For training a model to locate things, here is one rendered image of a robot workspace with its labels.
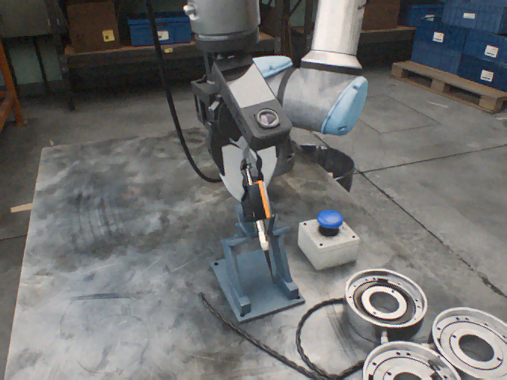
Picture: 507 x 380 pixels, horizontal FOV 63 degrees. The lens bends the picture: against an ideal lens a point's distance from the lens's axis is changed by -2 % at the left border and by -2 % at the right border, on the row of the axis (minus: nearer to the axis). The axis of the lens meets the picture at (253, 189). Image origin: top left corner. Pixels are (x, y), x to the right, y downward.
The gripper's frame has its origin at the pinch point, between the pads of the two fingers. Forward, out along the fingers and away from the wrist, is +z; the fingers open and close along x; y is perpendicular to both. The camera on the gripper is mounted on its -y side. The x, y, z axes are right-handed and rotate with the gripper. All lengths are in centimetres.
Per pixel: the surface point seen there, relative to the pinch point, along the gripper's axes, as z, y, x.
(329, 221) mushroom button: 9.5, -1.0, -11.5
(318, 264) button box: 15.1, -2.9, -8.2
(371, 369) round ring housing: 13.1, -21.8, -2.4
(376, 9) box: 57, 295, -281
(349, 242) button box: 12.8, -3.5, -13.4
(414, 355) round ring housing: 13.7, -22.7, -8.1
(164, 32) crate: 46, 324, -75
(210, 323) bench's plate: 14.6, -5.0, 10.4
